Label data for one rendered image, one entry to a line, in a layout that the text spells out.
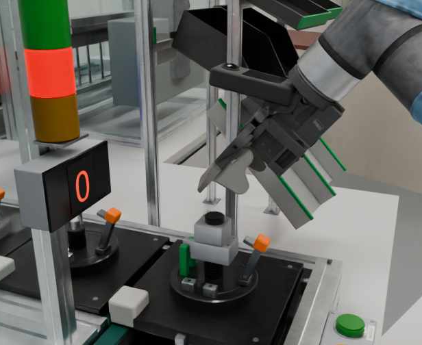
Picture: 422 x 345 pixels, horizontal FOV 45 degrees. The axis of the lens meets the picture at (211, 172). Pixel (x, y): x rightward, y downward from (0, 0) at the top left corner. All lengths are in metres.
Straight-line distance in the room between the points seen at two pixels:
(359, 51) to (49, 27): 0.34
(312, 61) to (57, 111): 0.30
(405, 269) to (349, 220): 1.58
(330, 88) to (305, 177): 0.46
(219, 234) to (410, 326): 0.41
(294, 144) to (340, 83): 0.10
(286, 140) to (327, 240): 0.59
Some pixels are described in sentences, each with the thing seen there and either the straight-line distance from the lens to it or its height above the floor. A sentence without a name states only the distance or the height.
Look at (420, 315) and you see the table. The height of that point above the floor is 0.86.
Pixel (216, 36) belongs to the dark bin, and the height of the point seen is 1.33.
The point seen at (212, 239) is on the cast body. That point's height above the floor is 1.07.
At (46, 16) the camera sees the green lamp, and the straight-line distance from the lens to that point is 0.56.
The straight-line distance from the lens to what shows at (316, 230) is 1.26.
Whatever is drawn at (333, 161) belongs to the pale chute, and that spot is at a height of 1.03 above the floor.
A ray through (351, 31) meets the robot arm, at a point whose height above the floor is 1.37.
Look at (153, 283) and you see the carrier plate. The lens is 0.85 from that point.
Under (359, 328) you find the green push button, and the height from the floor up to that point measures 0.97.
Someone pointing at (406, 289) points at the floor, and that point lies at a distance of 2.72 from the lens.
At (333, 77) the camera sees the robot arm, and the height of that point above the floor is 1.32.
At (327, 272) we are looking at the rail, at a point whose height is 0.95.
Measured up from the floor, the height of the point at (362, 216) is 0.86.
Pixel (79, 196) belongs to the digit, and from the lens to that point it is 0.62.
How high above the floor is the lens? 1.43
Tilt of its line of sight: 21 degrees down
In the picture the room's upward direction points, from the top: straight up
